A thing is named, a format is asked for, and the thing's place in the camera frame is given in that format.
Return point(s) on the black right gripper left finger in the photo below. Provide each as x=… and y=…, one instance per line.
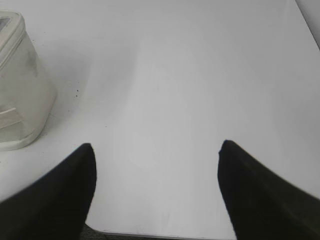
x=56, y=206

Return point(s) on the cream insulated lunch bag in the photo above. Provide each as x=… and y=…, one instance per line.
x=27, y=92

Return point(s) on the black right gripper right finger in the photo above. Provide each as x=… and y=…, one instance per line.
x=261, y=205

